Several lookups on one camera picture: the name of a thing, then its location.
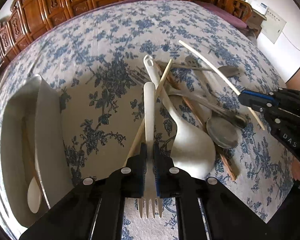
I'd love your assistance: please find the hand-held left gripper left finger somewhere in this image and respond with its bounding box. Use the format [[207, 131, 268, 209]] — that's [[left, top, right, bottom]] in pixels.
[[19, 142, 148, 240]]

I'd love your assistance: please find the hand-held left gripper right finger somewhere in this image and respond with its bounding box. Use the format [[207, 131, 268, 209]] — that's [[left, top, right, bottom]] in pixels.
[[153, 144, 275, 240]]

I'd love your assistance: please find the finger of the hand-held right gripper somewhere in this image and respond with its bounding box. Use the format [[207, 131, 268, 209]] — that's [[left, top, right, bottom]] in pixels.
[[239, 88, 281, 106], [238, 96, 276, 113]]

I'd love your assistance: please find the metal spoon with patterned handle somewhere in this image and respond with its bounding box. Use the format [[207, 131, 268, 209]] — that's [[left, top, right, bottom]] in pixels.
[[184, 56, 248, 130]]

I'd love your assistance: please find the cream plastic chopstick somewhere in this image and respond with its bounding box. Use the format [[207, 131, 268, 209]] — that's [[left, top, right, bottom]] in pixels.
[[178, 39, 265, 131]]

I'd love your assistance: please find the white plastic fork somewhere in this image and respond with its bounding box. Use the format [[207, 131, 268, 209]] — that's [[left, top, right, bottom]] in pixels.
[[139, 81, 164, 219]]

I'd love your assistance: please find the brown wooden chopstick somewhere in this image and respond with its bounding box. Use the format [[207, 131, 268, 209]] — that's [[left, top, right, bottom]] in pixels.
[[165, 75, 240, 182]]

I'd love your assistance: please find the white utensil tray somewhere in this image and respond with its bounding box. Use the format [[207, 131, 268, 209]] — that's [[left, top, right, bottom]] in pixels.
[[0, 74, 73, 227]]

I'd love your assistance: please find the person's right hand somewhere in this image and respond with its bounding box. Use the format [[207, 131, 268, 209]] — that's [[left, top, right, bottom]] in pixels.
[[291, 155, 300, 180]]

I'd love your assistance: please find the large white plastic spoon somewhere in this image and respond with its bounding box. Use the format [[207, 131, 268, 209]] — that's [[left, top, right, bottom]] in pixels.
[[143, 54, 217, 180]]

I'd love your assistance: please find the wooden side table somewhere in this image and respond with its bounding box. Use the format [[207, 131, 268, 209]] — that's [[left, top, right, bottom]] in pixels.
[[249, 10, 266, 38]]

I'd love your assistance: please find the purple armchair cushion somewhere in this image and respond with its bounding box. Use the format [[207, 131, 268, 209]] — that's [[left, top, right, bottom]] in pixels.
[[195, 0, 248, 30]]

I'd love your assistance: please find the white box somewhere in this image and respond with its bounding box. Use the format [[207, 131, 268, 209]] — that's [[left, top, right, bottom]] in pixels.
[[250, 1, 269, 15]]

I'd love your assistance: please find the carved wooden armchair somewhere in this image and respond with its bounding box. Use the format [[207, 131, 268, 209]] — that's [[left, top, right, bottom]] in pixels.
[[190, 0, 253, 24]]

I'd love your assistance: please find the metal fork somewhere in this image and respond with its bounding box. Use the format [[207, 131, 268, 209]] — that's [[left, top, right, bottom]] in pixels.
[[134, 66, 150, 83]]

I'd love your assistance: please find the small white plastic spoon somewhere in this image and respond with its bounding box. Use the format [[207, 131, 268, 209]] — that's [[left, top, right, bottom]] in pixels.
[[27, 175, 43, 214]]

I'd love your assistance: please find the blue floral tablecloth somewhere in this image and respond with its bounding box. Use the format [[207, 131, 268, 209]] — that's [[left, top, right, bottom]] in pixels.
[[0, 0, 298, 240]]

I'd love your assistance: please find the long carved wooden bench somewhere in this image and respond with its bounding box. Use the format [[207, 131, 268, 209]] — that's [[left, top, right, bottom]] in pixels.
[[0, 0, 130, 73]]

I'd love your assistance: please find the white wall cable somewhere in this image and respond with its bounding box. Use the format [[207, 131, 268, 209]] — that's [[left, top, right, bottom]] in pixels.
[[282, 31, 300, 56]]

